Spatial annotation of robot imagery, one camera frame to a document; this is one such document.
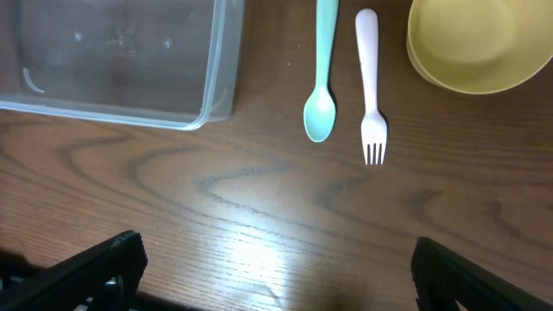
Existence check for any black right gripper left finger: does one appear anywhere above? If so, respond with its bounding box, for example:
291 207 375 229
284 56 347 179
1 230 148 310

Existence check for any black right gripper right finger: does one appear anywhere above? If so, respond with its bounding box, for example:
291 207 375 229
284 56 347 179
410 237 552 311

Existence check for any clear plastic container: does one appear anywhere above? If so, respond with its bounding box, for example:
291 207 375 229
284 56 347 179
1 0 245 131

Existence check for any pink plastic fork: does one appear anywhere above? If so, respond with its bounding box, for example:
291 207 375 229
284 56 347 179
355 9 388 165

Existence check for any mint green plastic spoon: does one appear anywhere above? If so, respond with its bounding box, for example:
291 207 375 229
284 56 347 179
303 0 339 143

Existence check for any yellow plastic bowl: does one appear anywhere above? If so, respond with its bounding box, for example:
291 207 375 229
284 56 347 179
406 0 552 95

